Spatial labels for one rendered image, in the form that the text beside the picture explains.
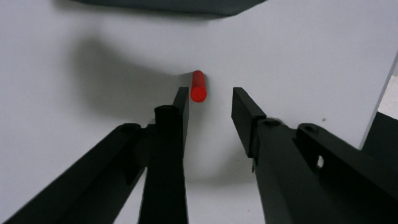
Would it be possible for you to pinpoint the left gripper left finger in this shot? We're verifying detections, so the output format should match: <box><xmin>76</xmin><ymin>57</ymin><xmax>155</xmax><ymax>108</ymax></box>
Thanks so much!
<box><xmin>2</xmin><ymin>87</ymin><xmax>189</xmax><ymax>224</ymax></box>

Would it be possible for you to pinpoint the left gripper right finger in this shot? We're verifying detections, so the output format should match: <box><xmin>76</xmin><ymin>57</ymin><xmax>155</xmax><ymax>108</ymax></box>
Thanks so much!
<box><xmin>231</xmin><ymin>87</ymin><xmax>398</xmax><ymax>224</ymax></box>

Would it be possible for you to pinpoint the red cylindrical peg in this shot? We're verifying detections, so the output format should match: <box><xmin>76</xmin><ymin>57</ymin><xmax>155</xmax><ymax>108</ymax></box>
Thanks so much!
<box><xmin>190</xmin><ymin>70</ymin><xmax>207</xmax><ymax>103</ymax></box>

